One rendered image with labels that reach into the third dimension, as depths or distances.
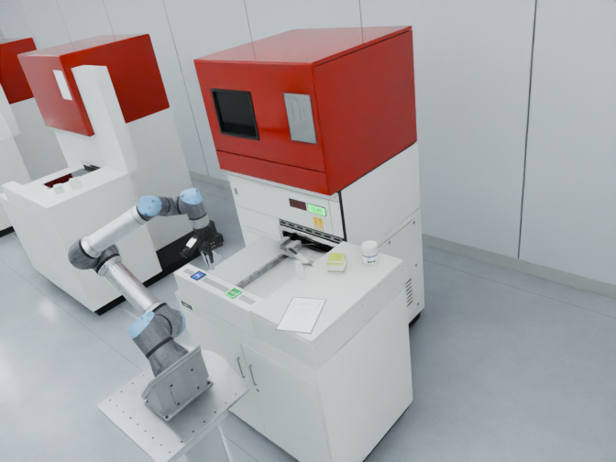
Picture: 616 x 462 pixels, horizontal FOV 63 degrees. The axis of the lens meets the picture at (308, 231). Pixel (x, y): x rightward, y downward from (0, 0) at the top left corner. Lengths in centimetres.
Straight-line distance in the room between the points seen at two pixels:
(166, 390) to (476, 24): 267
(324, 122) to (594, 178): 183
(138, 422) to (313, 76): 147
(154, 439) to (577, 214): 274
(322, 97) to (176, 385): 126
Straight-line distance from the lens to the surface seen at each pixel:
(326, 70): 218
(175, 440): 192
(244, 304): 215
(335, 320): 196
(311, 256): 252
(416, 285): 321
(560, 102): 333
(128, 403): 213
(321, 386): 205
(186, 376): 194
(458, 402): 295
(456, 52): 351
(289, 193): 257
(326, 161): 223
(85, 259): 212
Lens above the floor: 221
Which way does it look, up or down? 29 degrees down
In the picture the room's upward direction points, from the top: 10 degrees counter-clockwise
